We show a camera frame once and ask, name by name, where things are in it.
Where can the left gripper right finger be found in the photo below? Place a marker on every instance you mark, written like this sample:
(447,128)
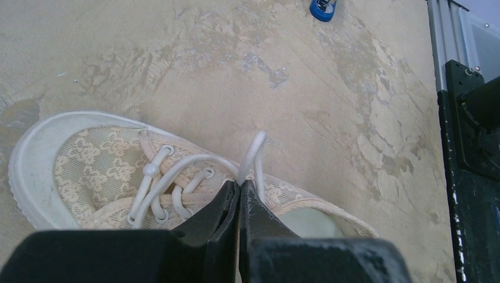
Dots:
(270,252)

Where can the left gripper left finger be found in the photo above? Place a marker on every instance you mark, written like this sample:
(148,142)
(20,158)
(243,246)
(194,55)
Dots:
(202,249)

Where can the white shoelace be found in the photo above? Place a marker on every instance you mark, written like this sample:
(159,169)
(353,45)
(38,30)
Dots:
(177,169)

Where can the beige sneaker shoe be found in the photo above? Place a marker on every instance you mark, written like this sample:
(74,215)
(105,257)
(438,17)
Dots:
(83,169)

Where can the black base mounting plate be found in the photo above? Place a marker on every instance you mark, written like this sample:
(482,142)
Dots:
(469,126)

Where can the aluminium frame rail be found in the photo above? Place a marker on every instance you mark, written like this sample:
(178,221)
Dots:
(467,32)

